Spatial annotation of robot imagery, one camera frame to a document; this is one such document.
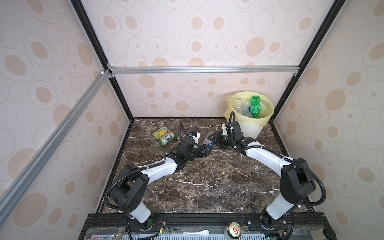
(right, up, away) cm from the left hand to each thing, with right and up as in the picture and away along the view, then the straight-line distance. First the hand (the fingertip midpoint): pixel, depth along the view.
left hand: (214, 147), depth 82 cm
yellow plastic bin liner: (+25, +25, +15) cm, 38 cm away
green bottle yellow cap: (+27, +26, +10) cm, 38 cm away
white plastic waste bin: (+22, +10, +6) cm, 25 cm away
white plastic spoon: (-6, -39, -11) cm, 41 cm away
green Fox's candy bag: (-32, +6, +24) cm, 40 cm away
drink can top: (+6, -33, -19) cm, 38 cm away
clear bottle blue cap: (-4, +3, +5) cm, 7 cm away
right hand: (-2, +5, +5) cm, 7 cm away
